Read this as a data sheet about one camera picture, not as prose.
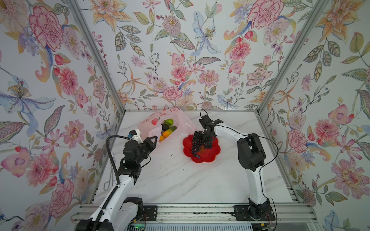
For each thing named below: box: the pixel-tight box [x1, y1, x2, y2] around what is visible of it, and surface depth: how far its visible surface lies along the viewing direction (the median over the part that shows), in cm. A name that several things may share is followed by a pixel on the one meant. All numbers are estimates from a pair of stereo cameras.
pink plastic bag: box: [138, 104, 197, 147], surface depth 97 cm
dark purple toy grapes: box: [191, 139, 203, 159], surface depth 97 cm
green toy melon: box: [163, 118, 174, 127], surface depth 109 cm
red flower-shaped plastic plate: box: [182, 134, 221, 164], surface depth 96 cm
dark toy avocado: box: [160, 123, 170, 132], surface depth 109 cm
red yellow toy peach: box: [198, 145, 206, 156], surface depth 99 cm
